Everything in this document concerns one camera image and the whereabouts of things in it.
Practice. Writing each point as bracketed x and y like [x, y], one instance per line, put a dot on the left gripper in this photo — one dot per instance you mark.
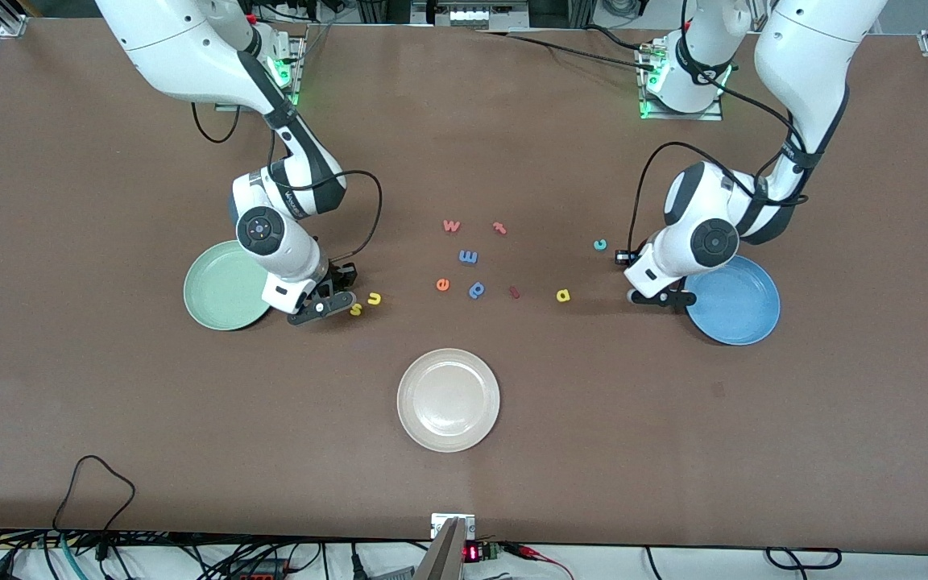
[623, 258]

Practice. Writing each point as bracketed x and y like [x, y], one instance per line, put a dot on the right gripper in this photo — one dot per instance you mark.
[341, 277]

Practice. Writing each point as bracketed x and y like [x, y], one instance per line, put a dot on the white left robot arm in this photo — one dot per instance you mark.
[802, 56]

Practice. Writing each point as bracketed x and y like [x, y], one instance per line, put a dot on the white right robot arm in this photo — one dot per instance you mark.
[182, 48]

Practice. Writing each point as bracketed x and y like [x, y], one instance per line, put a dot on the pink letter w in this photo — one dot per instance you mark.
[451, 226]

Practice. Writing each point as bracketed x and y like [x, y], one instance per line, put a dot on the blue plate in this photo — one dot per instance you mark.
[738, 310]

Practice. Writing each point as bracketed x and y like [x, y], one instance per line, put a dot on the green plate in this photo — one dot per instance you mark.
[214, 290]

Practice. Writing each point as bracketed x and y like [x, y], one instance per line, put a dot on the blue letter m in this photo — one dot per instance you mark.
[468, 257]

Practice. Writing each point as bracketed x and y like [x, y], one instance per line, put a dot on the blue letter p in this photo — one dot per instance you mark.
[477, 290]

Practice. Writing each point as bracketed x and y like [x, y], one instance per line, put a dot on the beige plate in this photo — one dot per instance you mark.
[448, 399]

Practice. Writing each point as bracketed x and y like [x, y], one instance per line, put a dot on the white power strip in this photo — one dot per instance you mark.
[470, 13]

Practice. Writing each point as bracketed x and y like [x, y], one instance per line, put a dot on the red digit display module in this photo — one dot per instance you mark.
[471, 553]

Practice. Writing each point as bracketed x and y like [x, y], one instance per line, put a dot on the green terminal block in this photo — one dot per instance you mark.
[490, 551]

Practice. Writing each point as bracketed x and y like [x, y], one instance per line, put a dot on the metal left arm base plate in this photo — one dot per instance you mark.
[714, 114]

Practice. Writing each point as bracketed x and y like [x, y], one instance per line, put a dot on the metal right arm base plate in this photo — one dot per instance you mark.
[293, 84]

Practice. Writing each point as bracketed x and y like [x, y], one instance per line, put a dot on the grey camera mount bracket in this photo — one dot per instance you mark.
[444, 556]

